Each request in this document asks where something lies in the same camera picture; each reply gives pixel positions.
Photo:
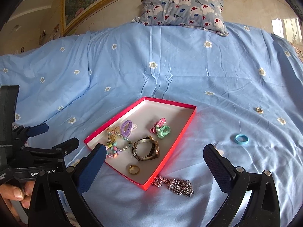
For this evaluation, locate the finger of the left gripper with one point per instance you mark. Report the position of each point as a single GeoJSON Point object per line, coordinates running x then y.
{"type": "Point", "coordinates": [55, 153]}
{"type": "Point", "coordinates": [26, 132]}

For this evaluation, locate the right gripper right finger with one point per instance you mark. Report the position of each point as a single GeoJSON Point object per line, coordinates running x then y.
{"type": "Point", "coordinates": [263, 206]}

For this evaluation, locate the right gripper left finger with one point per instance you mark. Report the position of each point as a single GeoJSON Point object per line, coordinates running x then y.
{"type": "Point", "coordinates": [46, 208]}

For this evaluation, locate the yellow floral hair claw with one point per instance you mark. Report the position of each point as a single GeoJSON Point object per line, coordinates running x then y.
{"type": "Point", "coordinates": [113, 133]}

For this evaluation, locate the pink hair clip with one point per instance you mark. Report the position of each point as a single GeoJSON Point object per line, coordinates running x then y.
{"type": "Point", "coordinates": [159, 123]}

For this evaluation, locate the person's left hand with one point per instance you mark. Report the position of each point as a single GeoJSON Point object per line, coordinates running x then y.
{"type": "Point", "coordinates": [10, 192]}

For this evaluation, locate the red shallow cardboard box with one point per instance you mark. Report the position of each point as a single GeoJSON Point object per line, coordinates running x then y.
{"type": "Point", "coordinates": [135, 122]}

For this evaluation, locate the blue cartoon print pillow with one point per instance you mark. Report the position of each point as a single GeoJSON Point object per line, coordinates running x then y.
{"type": "Point", "coordinates": [199, 14]}

